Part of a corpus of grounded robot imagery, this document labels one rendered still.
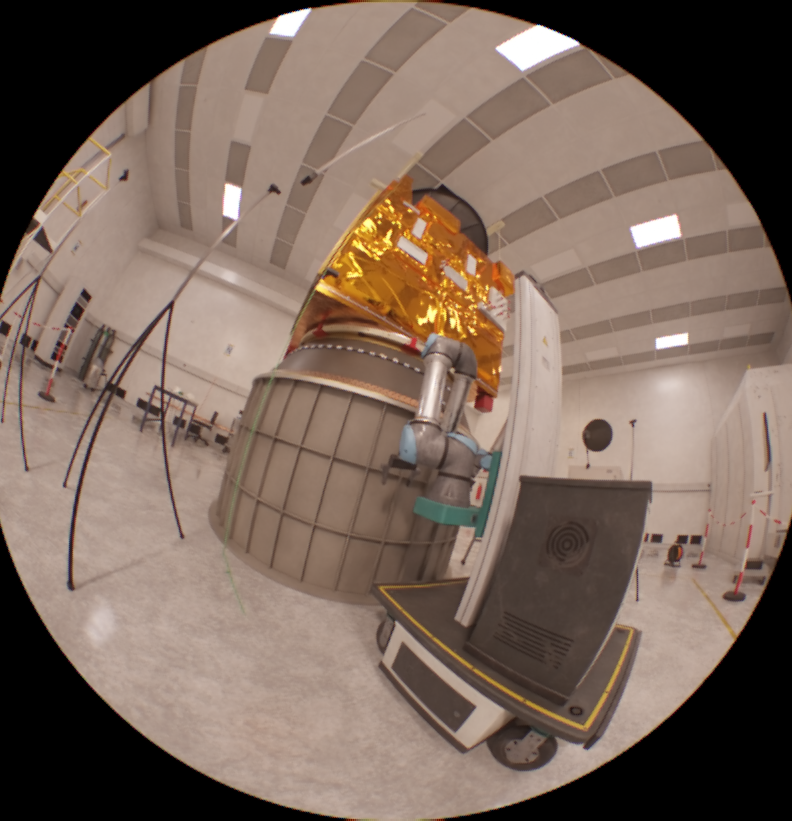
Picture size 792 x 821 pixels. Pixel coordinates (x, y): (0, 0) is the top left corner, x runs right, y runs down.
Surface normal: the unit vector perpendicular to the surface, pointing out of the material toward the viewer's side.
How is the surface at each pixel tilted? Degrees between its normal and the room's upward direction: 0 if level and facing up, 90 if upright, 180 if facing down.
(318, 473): 90
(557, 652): 90
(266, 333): 90
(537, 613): 90
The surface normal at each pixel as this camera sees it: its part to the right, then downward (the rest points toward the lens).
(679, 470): -0.80, -0.36
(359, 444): 0.18, -0.22
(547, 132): -0.26, 0.93
